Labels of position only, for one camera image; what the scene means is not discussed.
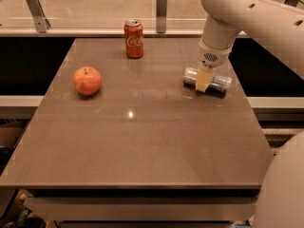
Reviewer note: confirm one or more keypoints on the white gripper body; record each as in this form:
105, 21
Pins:
211, 57

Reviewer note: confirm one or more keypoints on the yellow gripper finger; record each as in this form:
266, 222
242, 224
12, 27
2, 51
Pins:
205, 77

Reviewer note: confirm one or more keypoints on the silver blue Red Bull can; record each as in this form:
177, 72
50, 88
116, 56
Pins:
220, 83

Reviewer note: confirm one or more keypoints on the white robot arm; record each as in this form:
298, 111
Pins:
279, 29

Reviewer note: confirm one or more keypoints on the red Coca-Cola can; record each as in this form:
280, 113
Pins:
133, 35

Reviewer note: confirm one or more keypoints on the red apple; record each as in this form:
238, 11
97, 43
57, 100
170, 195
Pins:
87, 80

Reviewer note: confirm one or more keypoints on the glass railing panel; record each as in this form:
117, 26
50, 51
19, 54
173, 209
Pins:
102, 14

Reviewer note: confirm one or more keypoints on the middle metal railing bracket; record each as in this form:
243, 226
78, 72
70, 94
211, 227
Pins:
161, 14

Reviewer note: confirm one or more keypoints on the left metal railing bracket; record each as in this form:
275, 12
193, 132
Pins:
40, 20

